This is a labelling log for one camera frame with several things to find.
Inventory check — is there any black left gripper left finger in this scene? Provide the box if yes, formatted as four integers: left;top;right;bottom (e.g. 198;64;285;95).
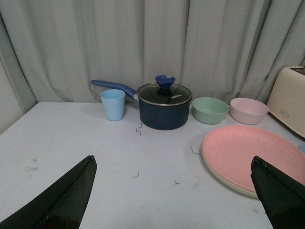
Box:
0;156;97;229

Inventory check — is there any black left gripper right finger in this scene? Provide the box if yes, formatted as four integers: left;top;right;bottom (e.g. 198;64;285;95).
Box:
251;156;305;229

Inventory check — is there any pink plastic plate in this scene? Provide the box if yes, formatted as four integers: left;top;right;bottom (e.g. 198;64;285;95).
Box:
202;125;305;192

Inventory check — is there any beige plastic plate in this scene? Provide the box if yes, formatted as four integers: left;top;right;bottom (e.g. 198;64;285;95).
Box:
201;146;258;199

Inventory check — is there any blue plastic plate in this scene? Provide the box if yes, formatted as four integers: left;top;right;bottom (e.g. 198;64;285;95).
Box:
300;144;305;154

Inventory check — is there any cream white toaster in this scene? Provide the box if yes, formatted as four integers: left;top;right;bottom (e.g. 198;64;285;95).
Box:
267;66;305;137

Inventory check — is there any pink plastic bowl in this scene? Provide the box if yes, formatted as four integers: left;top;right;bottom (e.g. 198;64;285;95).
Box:
230;98;269;125

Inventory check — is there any green plastic bowl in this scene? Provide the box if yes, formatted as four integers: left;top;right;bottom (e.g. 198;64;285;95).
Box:
192;97;229;125

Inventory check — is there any light blue plastic cup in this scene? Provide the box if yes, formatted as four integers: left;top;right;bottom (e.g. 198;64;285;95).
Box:
100;89;125;121

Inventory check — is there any dark blue saucepan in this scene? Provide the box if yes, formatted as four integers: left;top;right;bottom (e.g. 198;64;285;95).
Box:
91;80;191;130

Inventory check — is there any glass lid with blue knob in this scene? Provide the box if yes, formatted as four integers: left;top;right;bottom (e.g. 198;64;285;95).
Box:
137;75;192;106

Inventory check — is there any grey curtain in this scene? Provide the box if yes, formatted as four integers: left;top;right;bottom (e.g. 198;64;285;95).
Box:
0;0;305;131

